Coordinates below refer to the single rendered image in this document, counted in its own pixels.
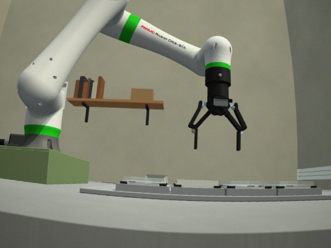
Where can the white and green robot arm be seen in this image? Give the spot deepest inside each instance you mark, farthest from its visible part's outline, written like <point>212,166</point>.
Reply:
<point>40,85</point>

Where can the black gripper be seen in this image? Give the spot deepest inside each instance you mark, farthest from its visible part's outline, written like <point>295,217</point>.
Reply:
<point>218,89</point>

